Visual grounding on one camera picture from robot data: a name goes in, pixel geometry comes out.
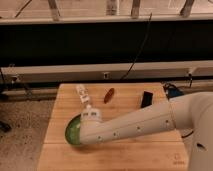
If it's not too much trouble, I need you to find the brown sausage-shaped object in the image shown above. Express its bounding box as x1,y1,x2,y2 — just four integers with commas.
104,88,115,104

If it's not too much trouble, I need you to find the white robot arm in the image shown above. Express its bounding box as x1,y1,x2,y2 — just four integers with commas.
80,92,213,171

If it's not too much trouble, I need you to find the grey metal rail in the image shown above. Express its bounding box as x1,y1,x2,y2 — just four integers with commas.
0,60,213,83

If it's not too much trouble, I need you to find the green ceramic bowl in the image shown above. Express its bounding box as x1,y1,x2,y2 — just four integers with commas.
65,115,81,145

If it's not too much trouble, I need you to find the clear plastic bottle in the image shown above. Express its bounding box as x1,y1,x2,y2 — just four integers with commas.
76,84,91,108

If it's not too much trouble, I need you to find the wooden table board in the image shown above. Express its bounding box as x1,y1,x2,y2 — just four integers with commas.
36,83,188,171

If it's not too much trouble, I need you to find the black rectangular box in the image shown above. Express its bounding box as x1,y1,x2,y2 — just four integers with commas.
141,91,153,108

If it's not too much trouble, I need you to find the black hanging cable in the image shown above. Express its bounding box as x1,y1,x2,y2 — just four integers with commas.
120,12,153,81

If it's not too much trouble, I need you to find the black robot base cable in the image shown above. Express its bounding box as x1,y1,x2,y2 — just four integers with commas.
181,129,194,139

